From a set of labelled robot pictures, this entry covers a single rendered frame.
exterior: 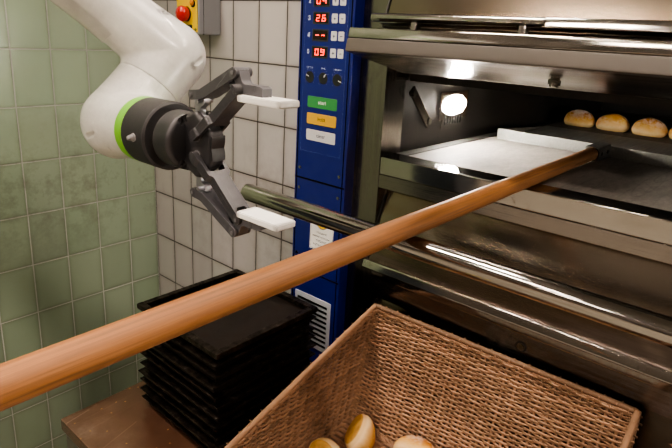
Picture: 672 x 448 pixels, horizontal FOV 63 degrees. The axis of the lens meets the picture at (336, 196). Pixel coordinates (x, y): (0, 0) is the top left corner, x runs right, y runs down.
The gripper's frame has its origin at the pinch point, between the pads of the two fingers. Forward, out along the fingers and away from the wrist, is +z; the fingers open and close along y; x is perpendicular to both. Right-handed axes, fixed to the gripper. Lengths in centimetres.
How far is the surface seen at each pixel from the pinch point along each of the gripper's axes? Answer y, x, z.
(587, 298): 11.6, -18.1, 29.1
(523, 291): 13.1, -17.6, 22.3
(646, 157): 9, -101, 16
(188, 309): 8.7, 17.1, 7.0
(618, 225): 13, -55, 23
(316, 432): 66, -33, -21
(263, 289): 9.4, 9.0, 7.4
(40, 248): 49, -17, -116
